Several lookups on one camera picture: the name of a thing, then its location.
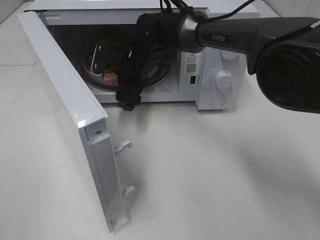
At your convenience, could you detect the pink round plate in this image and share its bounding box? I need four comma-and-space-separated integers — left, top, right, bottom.
83, 47, 166, 85

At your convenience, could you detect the white warning label sticker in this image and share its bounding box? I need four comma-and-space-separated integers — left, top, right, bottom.
185, 53, 199, 74

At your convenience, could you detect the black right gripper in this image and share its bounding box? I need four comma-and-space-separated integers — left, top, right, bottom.
91, 44, 165, 112

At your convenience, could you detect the burger with sesame bun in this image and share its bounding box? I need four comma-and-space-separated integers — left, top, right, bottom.
87, 26, 133, 70

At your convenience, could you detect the upper white power knob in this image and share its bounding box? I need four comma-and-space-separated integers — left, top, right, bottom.
220, 50, 240, 61

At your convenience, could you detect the round white door button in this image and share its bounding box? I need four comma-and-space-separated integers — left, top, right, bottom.
210, 94, 227, 107

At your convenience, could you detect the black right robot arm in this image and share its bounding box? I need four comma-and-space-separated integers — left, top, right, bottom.
90, 11, 320, 114

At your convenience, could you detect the white microwave oven body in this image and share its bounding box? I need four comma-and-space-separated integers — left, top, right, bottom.
18, 0, 247, 110

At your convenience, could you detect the white timer knob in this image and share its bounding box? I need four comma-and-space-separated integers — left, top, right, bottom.
214, 71, 234, 90

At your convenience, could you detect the white microwave door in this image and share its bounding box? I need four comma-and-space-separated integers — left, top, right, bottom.
17, 11, 135, 232

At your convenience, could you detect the glass microwave turntable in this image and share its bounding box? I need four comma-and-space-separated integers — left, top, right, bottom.
86, 57, 171, 90

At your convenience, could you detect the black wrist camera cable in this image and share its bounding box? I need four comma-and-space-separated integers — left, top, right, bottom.
158, 0, 258, 21

